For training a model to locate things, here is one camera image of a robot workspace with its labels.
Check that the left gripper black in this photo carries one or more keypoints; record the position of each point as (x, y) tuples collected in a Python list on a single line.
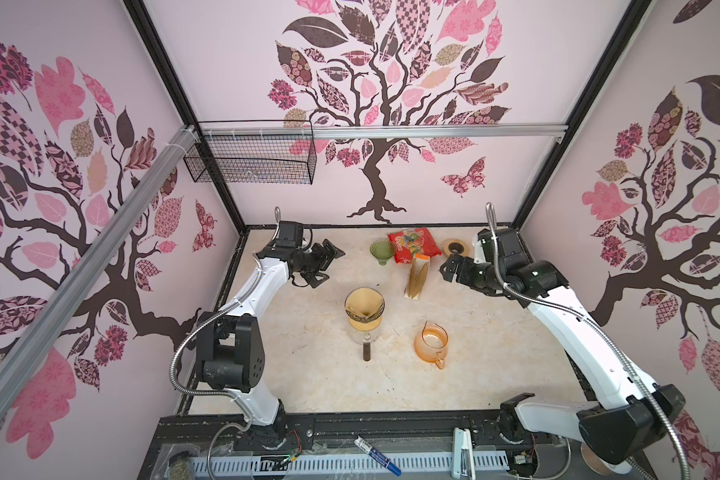
[(323, 261)]

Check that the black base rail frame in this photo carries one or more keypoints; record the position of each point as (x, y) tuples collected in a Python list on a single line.
[(183, 446)]

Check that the aluminium rail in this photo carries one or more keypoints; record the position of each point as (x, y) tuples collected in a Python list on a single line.
[(383, 132), (21, 362)]

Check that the back aluminium rail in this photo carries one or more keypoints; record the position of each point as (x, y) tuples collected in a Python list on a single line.
[(383, 132)]

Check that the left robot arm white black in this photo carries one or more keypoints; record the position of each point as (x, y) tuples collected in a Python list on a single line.
[(230, 353)]

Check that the white slotted cable duct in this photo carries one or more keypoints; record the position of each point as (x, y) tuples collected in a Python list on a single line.
[(255, 466)]

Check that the blue white marker pen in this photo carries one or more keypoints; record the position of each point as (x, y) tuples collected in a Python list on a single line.
[(377, 456)]

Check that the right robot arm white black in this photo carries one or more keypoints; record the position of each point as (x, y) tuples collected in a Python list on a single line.
[(630, 411)]

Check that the orange coffee filter pack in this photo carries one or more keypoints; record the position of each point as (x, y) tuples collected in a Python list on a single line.
[(417, 276)]

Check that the green glass dripper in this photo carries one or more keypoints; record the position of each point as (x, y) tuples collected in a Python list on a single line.
[(382, 251)]

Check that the clear glass carafe brown handle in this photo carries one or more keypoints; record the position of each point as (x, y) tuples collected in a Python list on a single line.
[(365, 339)]

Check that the brown tape roll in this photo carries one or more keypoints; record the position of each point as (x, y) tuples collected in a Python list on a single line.
[(593, 462)]

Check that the left aluminium rail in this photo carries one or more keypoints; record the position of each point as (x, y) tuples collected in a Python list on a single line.
[(21, 362)]

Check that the clear ribbed glass dripper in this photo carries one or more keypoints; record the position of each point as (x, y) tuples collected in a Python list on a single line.
[(365, 312)]

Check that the red snack bag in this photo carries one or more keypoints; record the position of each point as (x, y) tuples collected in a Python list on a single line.
[(412, 242)]

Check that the black wire basket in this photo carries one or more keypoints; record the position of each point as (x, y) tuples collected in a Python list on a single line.
[(254, 151)]

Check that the orange glass pitcher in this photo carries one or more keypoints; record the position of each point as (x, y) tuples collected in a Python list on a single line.
[(431, 344)]

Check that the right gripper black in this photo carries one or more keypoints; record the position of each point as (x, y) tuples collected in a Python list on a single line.
[(460, 276)]

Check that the brown paper coffee filter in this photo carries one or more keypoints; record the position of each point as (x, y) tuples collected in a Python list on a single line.
[(365, 303)]

